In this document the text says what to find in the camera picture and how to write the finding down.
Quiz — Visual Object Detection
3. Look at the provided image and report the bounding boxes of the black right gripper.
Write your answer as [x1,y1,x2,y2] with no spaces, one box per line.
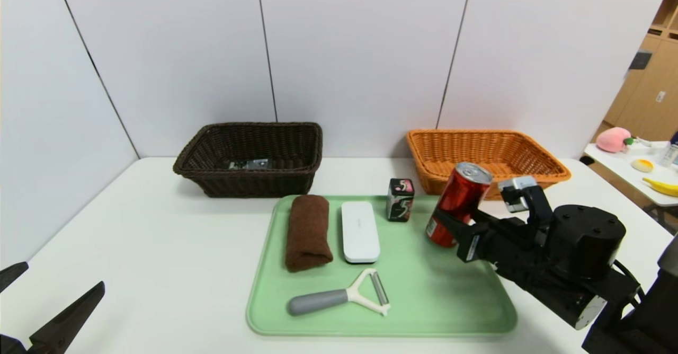
[432,207,551,278]

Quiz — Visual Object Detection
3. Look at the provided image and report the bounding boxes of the red soda can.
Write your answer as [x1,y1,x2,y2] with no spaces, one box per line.
[426,162,494,249]

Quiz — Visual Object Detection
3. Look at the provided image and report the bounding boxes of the black chewing gum box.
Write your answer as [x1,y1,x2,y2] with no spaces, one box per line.
[386,178,415,223]

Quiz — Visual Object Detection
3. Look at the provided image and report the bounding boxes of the brown towel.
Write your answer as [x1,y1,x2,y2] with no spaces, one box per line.
[285,194,334,273]

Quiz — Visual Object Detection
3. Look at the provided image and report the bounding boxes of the black pump bottle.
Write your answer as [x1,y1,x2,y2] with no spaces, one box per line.
[228,158,273,171]

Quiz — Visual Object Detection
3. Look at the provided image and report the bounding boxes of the orange wicker basket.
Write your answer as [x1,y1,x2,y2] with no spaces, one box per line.
[406,129,572,202]

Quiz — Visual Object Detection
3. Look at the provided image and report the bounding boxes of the dark brown wicker basket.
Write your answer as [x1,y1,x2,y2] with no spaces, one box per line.
[173,122,324,199]

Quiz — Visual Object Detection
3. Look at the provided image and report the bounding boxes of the light green plastic tray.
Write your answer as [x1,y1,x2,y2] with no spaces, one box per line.
[246,194,518,338]

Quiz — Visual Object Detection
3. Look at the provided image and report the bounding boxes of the white rectangular case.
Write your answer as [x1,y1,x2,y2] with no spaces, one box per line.
[341,201,381,264]

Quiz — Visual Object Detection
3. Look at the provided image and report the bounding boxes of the white side table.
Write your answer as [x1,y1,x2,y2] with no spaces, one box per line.
[583,141,678,209]

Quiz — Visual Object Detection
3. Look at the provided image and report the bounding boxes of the pink peach plush toy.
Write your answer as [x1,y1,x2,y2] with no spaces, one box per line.
[595,127,634,154]

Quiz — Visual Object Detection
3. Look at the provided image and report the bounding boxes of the yellow banana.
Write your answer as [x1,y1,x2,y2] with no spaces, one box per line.
[641,178,678,198]

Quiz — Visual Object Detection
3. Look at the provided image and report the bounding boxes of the wooden cabinet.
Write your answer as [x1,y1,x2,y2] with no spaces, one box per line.
[603,0,678,143]

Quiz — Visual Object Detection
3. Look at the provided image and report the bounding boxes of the clear plastic bottle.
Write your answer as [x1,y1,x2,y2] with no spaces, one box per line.
[659,131,678,168]

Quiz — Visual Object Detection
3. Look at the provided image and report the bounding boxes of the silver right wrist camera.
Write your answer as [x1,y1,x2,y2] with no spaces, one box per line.
[498,176,551,233]

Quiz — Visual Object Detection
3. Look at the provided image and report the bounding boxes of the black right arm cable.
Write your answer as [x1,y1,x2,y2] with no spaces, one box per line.
[613,259,645,303]

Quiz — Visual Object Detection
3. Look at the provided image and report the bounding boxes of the white peeler grey handle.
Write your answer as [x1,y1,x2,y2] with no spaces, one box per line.
[287,268,391,316]

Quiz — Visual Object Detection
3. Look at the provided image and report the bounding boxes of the dark grey wall box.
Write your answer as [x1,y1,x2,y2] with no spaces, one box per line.
[628,50,651,71]

